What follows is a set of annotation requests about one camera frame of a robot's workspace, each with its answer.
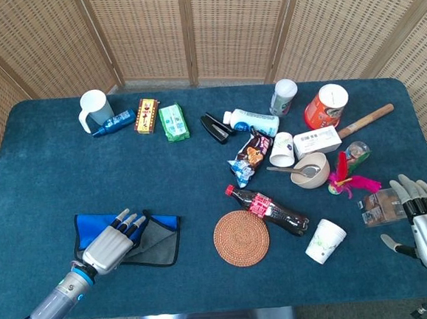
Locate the dark blue spray bottle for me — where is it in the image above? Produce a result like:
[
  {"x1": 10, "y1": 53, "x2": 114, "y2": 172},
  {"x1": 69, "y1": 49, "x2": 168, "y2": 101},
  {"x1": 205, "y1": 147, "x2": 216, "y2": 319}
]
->
[{"x1": 90, "y1": 108, "x2": 138, "y2": 139}]

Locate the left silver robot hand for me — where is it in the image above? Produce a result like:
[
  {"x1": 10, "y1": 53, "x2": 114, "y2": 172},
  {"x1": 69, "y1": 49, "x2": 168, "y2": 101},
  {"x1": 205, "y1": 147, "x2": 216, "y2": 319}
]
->
[{"x1": 77, "y1": 206, "x2": 151, "y2": 278}]

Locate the red and yellow carton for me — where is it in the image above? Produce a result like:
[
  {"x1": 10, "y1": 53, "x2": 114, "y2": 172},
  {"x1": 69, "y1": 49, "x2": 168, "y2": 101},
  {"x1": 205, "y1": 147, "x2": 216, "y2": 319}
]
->
[{"x1": 131, "y1": 97, "x2": 162, "y2": 136}]

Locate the dark blue tablecloth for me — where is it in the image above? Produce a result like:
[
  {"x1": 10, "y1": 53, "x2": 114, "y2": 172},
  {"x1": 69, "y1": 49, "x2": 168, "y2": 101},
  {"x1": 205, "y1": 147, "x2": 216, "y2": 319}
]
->
[{"x1": 0, "y1": 68, "x2": 427, "y2": 319}]

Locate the plain white paper cup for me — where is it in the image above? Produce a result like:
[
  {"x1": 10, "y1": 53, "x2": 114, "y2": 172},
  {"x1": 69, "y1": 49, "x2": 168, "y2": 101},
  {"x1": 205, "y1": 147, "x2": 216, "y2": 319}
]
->
[{"x1": 267, "y1": 130, "x2": 297, "y2": 169}]

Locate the clear box of brown pastries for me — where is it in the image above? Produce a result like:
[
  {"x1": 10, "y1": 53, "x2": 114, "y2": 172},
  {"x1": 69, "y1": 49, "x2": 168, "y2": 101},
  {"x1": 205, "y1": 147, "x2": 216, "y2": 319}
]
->
[{"x1": 356, "y1": 186, "x2": 408, "y2": 228}]

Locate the woven bamboo folding screen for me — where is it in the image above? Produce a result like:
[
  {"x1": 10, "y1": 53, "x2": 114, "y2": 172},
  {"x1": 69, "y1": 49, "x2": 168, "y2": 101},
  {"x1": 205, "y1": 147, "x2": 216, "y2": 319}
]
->
[{"x1": 0, "y1": 0, "x2": 427, "y2": 197}]

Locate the tall white lidded drink cup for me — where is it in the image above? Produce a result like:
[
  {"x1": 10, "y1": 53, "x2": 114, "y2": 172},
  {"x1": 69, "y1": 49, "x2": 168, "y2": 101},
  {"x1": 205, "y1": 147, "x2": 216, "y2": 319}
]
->
[{"x1": 267, "y1": 77, "x2": 300, "y2": 118}]

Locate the cola bottle with red label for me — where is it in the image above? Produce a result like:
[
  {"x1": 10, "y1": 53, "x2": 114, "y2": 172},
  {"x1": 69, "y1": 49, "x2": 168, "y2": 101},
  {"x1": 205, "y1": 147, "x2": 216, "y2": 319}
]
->
[{"x1": 224, "y1": 178, "x2": 311, "y2": 242}]

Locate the beige bowl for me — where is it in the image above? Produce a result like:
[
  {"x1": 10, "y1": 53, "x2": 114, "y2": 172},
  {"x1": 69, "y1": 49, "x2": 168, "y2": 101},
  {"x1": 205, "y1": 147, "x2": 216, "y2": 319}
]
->
[{"x1": 288, "y1": 151, "x2": 333, "y2": 191}]

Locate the wooden rolling pin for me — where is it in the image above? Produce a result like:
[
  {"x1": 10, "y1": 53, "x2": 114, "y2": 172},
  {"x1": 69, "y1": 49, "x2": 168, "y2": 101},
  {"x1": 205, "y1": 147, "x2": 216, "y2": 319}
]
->
[{"x1": 336, "y1": 102, "x2": 398, "y2": 140}]

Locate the white bottle with blue label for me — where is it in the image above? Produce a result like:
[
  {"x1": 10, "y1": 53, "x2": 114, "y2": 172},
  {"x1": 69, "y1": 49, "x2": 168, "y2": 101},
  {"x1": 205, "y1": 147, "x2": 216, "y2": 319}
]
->
[{"x1": 221, "y1": 105, "x2": 282, "y2": 141}]

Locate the green wet wipes pack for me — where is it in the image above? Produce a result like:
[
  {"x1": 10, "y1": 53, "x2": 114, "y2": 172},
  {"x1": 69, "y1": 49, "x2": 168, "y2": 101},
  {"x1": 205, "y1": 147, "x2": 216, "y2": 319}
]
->
[{"x1": 158, "y1": 102, "x2": 191, "y2": 144}]

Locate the small clear snack jar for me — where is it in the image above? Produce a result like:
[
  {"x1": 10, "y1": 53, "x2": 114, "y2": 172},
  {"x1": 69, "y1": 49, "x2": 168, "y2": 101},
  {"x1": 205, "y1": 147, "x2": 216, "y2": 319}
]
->
[{"x1": 344, "y1": 140, "x2": 373, "y2": 166}]

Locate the orange instant noodle cup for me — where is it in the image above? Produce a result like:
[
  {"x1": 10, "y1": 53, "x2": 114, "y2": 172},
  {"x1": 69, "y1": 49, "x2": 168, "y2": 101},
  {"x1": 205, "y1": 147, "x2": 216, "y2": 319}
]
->
[{"x1": 302, "y1": 83, "x2": 352, "y2": 132}]

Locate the white cardboard box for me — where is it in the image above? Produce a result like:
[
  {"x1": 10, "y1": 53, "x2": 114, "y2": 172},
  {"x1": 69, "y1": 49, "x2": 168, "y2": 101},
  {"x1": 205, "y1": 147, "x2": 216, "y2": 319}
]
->
[{"x1": 292, "y1": 125, "x2": 344, "y2": 161}]

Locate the black stapler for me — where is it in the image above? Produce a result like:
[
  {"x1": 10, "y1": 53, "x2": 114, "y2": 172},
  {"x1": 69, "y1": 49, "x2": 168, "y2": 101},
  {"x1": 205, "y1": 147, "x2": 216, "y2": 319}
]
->
[{"x1": 199, "y1": 110, "x2": 238, "y2": 147}]

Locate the paper cup with green print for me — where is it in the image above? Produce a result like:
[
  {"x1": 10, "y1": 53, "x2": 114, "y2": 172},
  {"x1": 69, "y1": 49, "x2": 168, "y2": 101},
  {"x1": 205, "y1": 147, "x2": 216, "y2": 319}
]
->
[{"x1": 302, "y1": 217, "x2": 350, "y2": 267}]

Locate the grey and blue cloth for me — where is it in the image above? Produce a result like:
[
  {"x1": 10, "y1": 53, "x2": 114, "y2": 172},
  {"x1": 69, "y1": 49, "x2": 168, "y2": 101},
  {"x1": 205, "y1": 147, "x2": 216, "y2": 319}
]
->
[{"x1": 72, "y1": 205, "x2": 185, "y2": 274}]

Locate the brown and blue snack bag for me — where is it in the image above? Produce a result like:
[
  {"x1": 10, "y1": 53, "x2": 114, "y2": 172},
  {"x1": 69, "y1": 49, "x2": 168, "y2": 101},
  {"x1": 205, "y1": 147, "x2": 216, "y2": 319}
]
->
[{"x1": 224, "y1": 124, "x2": 278, "y2": 190}]

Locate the pink feather shuttlecock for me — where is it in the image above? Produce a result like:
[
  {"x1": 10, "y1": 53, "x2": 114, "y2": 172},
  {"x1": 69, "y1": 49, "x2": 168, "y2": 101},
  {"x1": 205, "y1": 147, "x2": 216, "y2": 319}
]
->
[{"x1": 324, "y1": 148, "x2": 383, "y2": 200}]

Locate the round woven rattan coaster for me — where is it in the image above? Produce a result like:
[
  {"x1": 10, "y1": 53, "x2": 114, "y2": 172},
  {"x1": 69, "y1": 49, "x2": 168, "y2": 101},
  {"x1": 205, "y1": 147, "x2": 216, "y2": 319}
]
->
[{"x1": 211, "y1": 207, "x2": 273, "y2": 270}]

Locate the white handled mug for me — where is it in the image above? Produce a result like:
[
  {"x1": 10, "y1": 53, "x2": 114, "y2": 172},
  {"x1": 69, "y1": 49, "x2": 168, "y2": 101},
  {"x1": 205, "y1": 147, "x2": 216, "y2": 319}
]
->
[{"x1": 76, "y1": 88, "x2": 117, "y2": 136}]

